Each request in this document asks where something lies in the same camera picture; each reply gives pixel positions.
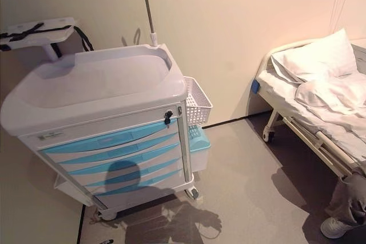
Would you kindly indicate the tall bottom cart drawer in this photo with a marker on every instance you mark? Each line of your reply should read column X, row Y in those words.
column 137, row 187

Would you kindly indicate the white lattice side basket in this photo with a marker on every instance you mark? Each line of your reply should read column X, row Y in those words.
column 196, row 98

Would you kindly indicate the black keys in lock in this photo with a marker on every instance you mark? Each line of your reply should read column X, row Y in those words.
column 168, row 116

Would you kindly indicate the blue-lidded white waste bin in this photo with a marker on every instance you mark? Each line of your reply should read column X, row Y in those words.
column 198, row 148

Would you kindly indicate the blue tag on bed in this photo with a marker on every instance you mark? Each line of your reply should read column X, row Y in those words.
column 255, row 87

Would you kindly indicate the cart caster wheel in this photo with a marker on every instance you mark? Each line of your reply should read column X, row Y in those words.
column 193, row 192

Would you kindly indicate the white medical trolley cart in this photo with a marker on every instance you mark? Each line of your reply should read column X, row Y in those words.
column 94, row 89

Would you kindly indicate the bed caster wheel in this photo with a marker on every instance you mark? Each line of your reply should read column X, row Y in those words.
column 268, row 136

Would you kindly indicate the metal IV pole with hooks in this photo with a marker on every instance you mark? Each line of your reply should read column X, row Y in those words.
column 149, row 12

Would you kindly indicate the white pillow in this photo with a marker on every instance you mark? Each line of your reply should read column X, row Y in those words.
column 314, row 55

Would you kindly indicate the white bed blanket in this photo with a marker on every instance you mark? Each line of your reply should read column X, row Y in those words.
column 334, row 98

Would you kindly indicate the white side tray board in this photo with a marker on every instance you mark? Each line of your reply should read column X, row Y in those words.
column 37, row 34

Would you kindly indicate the person's leg grey trousers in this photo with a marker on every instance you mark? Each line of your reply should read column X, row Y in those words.
column 347, row 195

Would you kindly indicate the white sneaker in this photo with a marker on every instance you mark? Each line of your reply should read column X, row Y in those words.
column 336, row 227

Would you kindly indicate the white hospital bed frame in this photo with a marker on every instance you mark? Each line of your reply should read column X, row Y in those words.
column 308, row 129

